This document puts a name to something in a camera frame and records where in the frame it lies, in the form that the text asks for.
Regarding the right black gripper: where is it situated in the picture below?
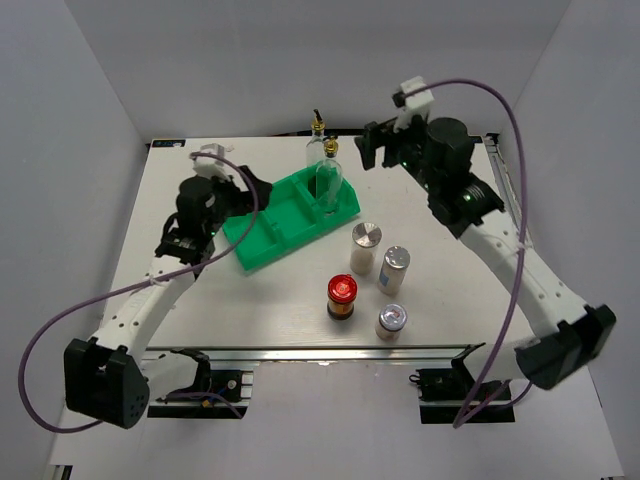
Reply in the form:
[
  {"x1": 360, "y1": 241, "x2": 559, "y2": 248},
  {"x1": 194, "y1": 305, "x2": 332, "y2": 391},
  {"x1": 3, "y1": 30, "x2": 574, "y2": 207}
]
[{"x1": 355, "y1": 111, "x2": 440, "y2": 195}]

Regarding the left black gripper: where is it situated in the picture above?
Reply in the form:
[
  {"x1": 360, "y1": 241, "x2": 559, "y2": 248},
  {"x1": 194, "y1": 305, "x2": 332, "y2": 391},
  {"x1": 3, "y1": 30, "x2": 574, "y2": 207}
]
[{"x1": 204, "y1": 166, "x2": 273, "y2": 237}]

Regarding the glass bottle with dark bottom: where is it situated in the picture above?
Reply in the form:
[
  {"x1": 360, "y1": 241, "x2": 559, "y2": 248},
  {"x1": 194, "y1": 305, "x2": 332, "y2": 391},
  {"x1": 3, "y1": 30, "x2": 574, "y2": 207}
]
[{"x1": 306, "y1": 109, "x2": 325, "y2": 197}]

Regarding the glass bottle gold black pourer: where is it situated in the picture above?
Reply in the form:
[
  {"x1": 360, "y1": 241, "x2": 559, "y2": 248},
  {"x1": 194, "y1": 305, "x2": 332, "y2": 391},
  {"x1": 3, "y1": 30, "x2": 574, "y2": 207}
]
[{"x1": 315, "y1": 136, "x2": 343, "y2": 214}]

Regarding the jar with silver lid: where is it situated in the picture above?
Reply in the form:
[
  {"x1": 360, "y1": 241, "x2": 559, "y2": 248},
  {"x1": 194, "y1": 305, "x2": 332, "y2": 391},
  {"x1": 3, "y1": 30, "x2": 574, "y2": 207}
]
[{"x1": 350, "y1": 222, "x2": 382, "y2": 275}]

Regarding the blue label silver lid shaker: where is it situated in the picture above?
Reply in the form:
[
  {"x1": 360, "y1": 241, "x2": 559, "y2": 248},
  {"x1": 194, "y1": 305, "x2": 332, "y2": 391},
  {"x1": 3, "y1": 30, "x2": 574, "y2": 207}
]
[{"x1": 377, "y1": 245, "x2": 411, "y2": 296}]

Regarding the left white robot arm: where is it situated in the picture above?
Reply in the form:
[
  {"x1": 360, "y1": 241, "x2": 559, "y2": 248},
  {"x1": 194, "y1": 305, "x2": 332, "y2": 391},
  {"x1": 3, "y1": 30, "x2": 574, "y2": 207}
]
[{"x1": 64, "y1": 165, "x2": 272, "y2": 429}]

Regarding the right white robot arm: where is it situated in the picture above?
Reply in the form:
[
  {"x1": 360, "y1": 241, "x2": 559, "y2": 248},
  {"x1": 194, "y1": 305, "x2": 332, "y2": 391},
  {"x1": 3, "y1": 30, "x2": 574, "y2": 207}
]
[{"x1": 355, "y1": 115, "x2": 616, "y2": 390}]

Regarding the green three-compartment bin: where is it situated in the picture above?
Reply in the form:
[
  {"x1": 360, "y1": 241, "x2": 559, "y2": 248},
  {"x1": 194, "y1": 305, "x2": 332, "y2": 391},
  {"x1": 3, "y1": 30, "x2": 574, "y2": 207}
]
[{"x1": 223, "y1": 168, "x2": 360, "y2": 272}]

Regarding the left blue table label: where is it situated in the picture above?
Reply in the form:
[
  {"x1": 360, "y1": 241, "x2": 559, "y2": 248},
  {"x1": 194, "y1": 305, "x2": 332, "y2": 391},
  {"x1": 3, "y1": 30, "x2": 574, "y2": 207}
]
[{"x1": 151, "y1": 139, "x2": 186, "y2": 148}]

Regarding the red lid dark sauce jar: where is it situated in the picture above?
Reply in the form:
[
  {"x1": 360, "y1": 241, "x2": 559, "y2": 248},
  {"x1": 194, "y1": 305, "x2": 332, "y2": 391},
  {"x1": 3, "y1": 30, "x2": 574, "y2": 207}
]
[{"x1": 327, "y1": 274, "x2": 358, "y2": 321}]

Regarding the small red label spice jar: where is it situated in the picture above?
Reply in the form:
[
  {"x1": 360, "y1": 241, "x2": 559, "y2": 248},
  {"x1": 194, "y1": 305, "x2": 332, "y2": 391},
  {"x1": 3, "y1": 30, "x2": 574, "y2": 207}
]
[{"x1": 375, "y1": 303, "x2": 408, "y2": 341}]

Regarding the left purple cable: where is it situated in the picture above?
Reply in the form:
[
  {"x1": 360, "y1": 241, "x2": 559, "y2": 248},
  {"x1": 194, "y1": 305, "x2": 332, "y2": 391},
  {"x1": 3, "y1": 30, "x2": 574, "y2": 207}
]
[{"x1": 18, "y1": 153, "x2": 260, "y2": 434}]

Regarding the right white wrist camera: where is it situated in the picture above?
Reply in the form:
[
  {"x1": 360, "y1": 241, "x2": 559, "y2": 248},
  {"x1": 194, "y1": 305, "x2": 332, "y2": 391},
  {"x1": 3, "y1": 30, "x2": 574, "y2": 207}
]
[{"x1": 392, "y1": 76, "x2": 434, "y2": 132}]

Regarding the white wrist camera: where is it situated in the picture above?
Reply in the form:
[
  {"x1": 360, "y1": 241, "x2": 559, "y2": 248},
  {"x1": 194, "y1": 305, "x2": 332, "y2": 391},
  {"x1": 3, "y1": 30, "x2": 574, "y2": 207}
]
[
  {"x1": 189, "y1": 143, "x2": 232, "y2": 181},
  {"x1": 392, "y1": 76, "x2": 434, "y2": 132}
]

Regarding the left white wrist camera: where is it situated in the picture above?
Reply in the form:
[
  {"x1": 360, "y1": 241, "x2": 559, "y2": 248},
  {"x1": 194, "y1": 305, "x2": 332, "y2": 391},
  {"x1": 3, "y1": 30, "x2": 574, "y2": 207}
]
[{"x1": 189, "y1": 143, "x2": 232, "y2": 181}]

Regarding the right aluminium table rail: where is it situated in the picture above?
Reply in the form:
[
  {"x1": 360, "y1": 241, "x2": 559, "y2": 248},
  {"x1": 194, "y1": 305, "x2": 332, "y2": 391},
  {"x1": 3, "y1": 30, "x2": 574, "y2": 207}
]
[{"x1": 483, "y1": 133, "x2": 521, "y2": 226}]

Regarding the aluminium table rail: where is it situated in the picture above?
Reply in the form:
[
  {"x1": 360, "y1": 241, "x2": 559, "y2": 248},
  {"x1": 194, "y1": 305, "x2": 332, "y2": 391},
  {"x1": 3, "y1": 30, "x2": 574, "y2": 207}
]
[
  {"x1": 144, "y1": 343, "x2": 521, "y2": 369},
  {"x1": 483, "y1": 133, "x2": 521, "y2": 226}
]

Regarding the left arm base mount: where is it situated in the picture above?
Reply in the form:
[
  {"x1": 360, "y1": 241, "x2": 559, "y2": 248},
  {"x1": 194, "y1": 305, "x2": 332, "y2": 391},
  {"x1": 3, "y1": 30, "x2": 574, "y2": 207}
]
[{"x1": 141, "y1": 348, "x2": 253, "y2": 420}]

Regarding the front aluminium table rail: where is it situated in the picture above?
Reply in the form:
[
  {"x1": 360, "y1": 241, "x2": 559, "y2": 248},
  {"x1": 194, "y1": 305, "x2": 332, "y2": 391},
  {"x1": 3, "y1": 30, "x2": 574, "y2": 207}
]
[{"x1": 144, "y1": 343, "x2": 521, "y2": 369}]

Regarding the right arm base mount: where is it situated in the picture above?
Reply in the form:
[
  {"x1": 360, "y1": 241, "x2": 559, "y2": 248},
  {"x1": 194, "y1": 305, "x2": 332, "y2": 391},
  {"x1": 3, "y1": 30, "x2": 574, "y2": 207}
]
[{"x1": 409, "y1": 369, "x2": 515, "y2": 425}]

